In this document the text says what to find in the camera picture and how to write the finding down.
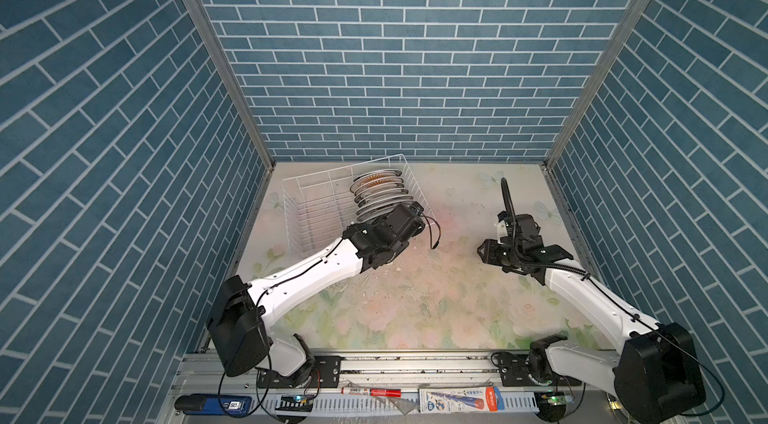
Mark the blue white red box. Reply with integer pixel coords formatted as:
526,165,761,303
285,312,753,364
419,386,506,414

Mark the red marker pen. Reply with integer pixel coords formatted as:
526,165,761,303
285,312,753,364
341,386,402,398

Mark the white slotted cable duct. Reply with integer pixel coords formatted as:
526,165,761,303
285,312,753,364
265,392,540,417

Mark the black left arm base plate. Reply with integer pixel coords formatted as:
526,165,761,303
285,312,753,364
257,355,342,389

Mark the small circuit board right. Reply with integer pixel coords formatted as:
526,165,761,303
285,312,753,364
540,392,573,406

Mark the blue black handheld device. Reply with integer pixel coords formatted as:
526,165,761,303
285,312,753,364
174,394,253,418

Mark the white plate green rim text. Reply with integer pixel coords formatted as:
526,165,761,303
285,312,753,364
357,201,413,223

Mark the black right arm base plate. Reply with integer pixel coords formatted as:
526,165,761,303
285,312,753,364
490,351,582,390

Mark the aluminium rail frame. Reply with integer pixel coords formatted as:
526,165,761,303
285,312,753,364
161,348,685,424

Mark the small circuit board left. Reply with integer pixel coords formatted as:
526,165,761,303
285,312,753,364
276,395,315,413

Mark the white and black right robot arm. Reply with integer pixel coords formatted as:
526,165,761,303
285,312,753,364
477,239,706,423

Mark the small circuit board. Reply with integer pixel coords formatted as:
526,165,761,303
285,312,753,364
540,392,573,406
276,395,315,413

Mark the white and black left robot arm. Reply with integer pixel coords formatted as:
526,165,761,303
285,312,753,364
206,202,426,385

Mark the white wire dish rack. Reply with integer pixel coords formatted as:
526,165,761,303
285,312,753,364
282,154,434,259

